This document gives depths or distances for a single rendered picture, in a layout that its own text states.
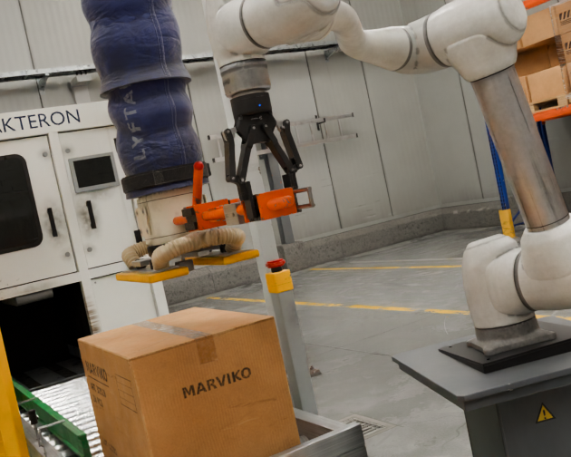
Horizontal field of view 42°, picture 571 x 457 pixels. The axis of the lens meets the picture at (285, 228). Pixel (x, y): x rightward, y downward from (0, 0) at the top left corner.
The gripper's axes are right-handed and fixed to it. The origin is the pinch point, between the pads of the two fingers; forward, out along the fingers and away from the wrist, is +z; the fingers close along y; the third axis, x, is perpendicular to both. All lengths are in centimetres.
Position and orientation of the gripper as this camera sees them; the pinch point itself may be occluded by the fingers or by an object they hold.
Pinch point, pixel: (270, 200)
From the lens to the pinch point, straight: 142.5
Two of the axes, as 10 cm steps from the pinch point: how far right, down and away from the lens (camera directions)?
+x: 4.2, -0.5, -9.0
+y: -8.8, 2.0, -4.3
